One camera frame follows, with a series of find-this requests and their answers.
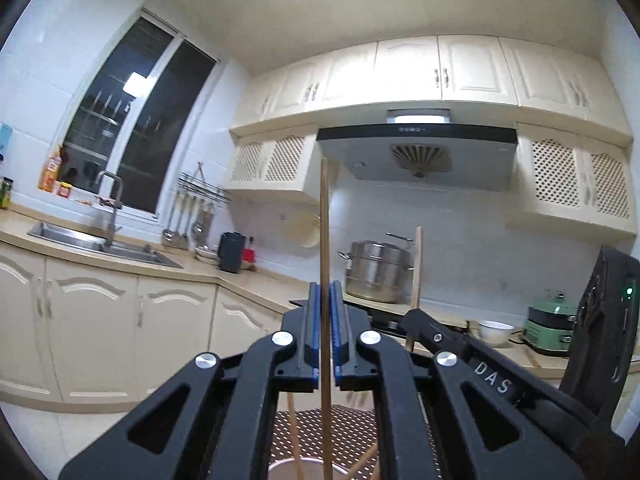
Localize wooden chopstick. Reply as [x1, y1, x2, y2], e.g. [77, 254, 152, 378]
[320, 158, 333, 480]
[286, 392, 305, 480]
[404, 225, 424, 354]
[345, 443, 378, 480]

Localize white bowl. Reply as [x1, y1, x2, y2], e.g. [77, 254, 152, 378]
[478, 320, 515, 347]

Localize brown polka dot tablecloth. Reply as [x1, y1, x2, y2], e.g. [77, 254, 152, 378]
[269, 404, 442, 480]

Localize steel steamer pot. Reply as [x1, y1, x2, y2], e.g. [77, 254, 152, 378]
[338, 232, 414, 304]

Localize green electric cooker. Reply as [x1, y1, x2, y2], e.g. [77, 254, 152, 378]
[522, 290, 577, 356]

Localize pink utensil holder cup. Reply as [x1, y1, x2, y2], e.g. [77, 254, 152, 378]
[267, 457, 348, 480]

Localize black electric kettle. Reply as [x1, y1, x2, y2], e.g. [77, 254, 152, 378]
[218, 232, 246, 273]

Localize hanging utensil rack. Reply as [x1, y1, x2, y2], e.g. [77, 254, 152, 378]
[160, 162, 231, 250]

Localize steel sink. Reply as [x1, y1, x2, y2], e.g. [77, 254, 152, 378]
[28, 222, 182, 269]

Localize range hood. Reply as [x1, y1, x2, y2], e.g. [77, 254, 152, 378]
[317, 122, 518, 192]

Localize steel faucet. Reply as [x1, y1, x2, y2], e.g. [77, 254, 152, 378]
[96, 170, 124, 247]

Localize lower cream cabinets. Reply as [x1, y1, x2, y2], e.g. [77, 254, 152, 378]
[1, 244, 282, 410]

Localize cream cabinets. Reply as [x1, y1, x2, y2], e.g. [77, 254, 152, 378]
[224, 36, 638, 243]
[1, 244, 282, 410]

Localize upper cream cabinets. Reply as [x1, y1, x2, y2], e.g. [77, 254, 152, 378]
[224, 36, 638, 243]

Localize window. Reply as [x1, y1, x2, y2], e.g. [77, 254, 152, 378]
[58, 12, 218, 214]

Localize orange detergent bottle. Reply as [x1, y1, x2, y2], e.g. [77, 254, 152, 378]
[39, 145, 62, 193]

